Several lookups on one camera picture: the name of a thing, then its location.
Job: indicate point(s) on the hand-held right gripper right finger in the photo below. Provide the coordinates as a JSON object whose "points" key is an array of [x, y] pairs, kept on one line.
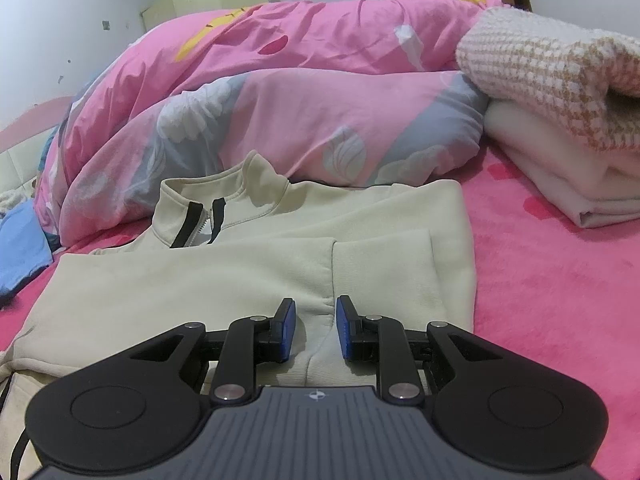
{"points": [[345, 330]]}

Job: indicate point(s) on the beige zip jacket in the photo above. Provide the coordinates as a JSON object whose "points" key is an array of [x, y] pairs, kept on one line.
{"points": [[250, 270]]}

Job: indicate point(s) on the white fluffy cloth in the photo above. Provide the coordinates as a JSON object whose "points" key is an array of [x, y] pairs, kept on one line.
{"points": [[15, 197]]}

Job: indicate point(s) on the pink flower-print blanket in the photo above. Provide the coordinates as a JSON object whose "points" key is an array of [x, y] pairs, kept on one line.
{"points": [[550, 285]]}

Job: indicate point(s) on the blue cloth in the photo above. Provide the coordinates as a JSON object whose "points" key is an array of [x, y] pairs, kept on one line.
{"points": [[20, 245]]}

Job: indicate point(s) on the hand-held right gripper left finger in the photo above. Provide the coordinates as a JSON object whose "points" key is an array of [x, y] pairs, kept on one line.
{"points": [[287, 330]]}

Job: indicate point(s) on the pink padded headboard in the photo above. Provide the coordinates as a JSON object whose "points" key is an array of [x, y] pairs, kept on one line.
{"points": [[30, 120]]}

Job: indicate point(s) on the pink floral duvet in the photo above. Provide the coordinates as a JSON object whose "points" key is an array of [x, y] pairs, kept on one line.
{"points": [[300, 60]]}

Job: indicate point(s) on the pink checked knit cloth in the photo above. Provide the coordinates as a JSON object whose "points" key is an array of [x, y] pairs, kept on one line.
{"points": [[525, 60]]}

